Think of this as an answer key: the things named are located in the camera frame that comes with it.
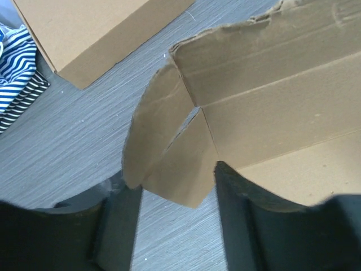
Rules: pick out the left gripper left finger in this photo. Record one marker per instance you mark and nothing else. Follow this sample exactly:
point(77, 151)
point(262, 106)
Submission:
point(93, 230)

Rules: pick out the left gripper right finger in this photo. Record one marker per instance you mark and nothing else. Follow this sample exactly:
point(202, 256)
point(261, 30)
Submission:
point(263, 231)

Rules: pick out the brown cardboard blanks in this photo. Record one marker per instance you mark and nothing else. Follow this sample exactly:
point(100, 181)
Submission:
point(276, 97)

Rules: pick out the brown cardboard box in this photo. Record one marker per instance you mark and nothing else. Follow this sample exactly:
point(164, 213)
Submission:
point(82, 40)

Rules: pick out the blue striped crumpled cloth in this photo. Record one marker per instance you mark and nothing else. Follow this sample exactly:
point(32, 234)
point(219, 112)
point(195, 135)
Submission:
point(21, 82)

